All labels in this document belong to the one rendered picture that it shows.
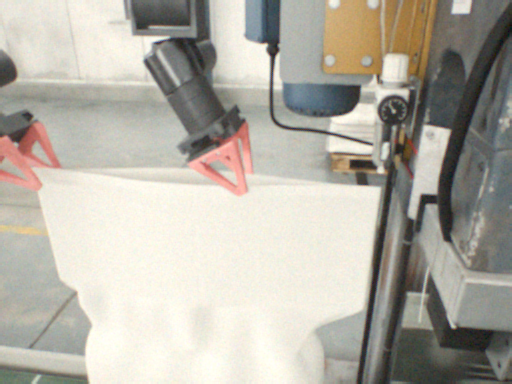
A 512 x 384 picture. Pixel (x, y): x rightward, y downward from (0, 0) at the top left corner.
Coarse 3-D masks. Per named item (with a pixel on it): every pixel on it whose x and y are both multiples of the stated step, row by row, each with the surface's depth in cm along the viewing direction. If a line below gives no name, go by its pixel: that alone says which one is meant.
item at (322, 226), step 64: (64, 192) 60; (128, 192) 56; (192, 192) 54; (256, 192) 53; (320, 192) 54; (64, 256) 65; (128, 256) 61; (192, 256) 58; (256, 256) 58; (320, 256) 58; (128, 320) 63; (192, 320) 61; (256, 320) 61; (320, 320) 61
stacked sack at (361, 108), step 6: (360, 108) 326; (366, 108) 325; (372, 108) 325; (348, 114) 318; (354, 114) 318; (360, 114) 318; (366, 114) 316; (372, 114) 315; (336, 120) 320; (342, 120) 319; (348, 120) 318; (354, 120) 317; (360, 120) 315; (366, 120) 314; (372, 120) 314
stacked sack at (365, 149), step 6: (330, 138) 351; (336, 138) 335; (342, 138) 333; (360, 138) 333; (366, 138) 331; (372, 138) 331; (330, 144) 338; (336, 144) 328; (342, 144) 327; (348, 144) 326; (354, 144) 326; (360, 144) 326; (330, 150) 331; (336, 150) 329; (342, 150) 328; (348, 150) 328; (354, 150) 327; (360, 150) 326; (366, 150) 325
